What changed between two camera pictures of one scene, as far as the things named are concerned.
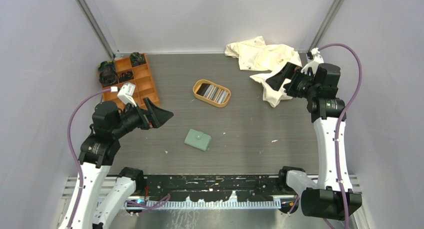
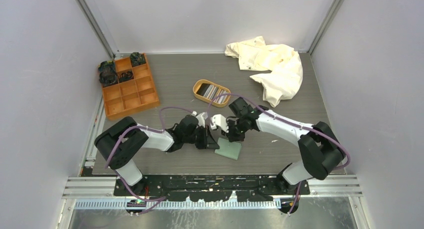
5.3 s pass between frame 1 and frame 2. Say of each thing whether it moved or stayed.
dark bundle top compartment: stayed
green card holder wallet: moved
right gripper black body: moved
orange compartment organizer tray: stayed
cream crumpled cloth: stayed
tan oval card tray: stayed
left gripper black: moved
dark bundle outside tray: stayed
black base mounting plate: stayed
